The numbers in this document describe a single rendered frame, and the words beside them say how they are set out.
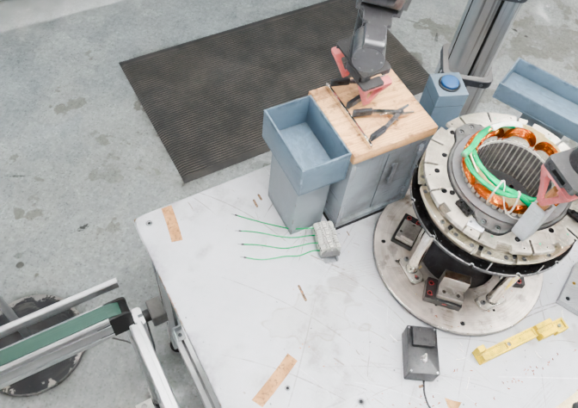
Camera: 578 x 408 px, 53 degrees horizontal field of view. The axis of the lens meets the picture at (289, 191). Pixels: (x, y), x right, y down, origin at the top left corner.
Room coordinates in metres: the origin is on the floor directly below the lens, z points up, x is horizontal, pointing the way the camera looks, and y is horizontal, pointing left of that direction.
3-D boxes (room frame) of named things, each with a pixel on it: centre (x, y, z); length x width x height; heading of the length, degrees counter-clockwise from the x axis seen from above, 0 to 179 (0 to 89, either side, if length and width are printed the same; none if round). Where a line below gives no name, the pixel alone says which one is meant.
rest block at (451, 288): (0.58, -0.37, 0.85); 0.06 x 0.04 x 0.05; 81
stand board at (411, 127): (0.84, -0.15, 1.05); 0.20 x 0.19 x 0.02; 124
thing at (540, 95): (0.96, -0.55, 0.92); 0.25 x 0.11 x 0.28; 61
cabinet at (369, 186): (0.84, -0.15, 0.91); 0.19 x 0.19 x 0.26; 34
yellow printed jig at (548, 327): (0.51, -0.53, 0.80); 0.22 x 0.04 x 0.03; 120
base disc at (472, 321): (0.69, -0.40, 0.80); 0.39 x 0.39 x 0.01
